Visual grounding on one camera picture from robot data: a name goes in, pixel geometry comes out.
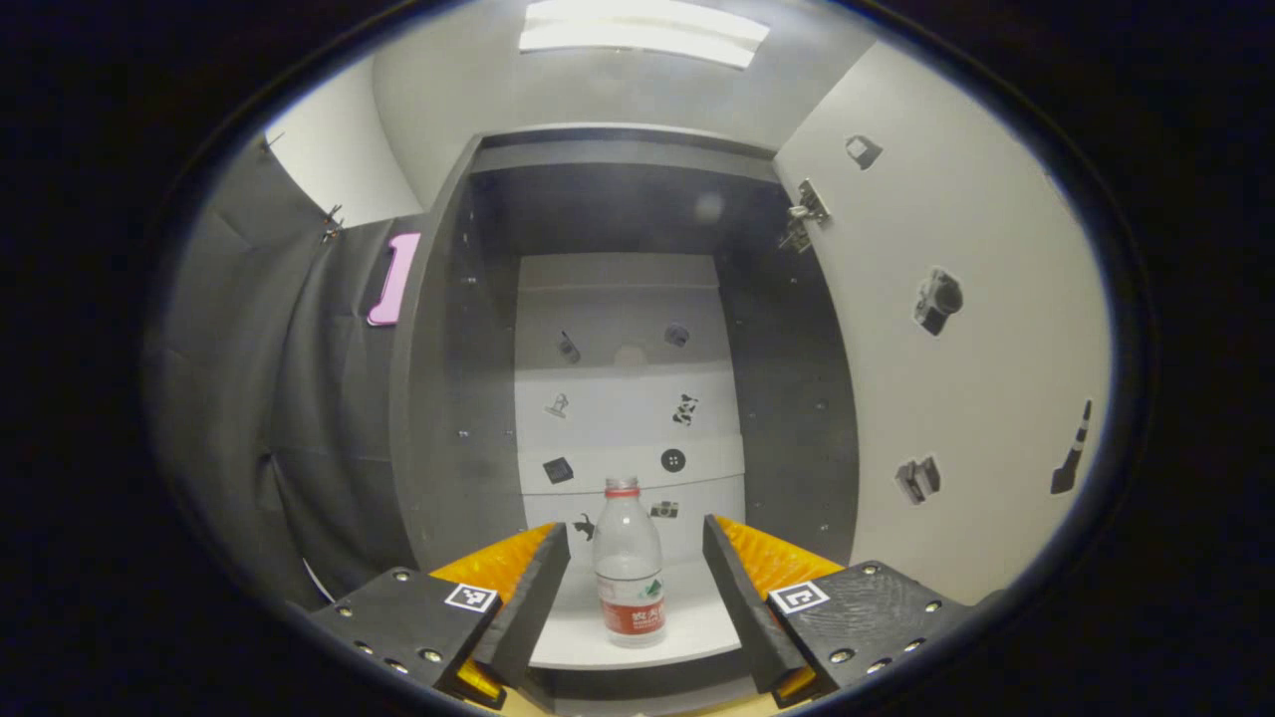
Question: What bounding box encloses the ceiling light panel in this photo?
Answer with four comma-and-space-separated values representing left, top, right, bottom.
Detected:
518, 0, 771, 70

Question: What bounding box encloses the metal door hinge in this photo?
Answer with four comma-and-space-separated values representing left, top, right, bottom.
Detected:
780, 179, 830, 252

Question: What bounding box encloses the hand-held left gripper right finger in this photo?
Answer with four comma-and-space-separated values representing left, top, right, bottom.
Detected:
702, 514, 974, 711

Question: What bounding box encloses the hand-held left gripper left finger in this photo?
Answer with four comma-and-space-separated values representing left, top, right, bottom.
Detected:
309, 520, 572, 711

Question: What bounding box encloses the black backdrop cloth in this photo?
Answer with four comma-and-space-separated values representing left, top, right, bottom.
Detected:
144, 134, 424, 608

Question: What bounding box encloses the white cabinet door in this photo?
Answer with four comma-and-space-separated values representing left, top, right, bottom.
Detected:
775, 40, 1112, 605

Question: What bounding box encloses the clear plastic bottle red label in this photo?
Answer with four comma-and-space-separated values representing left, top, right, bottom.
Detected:
595, 478, 666, 648

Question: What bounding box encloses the dark grey cabinet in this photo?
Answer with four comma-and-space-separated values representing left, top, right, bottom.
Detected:
390, 124, 860, 717

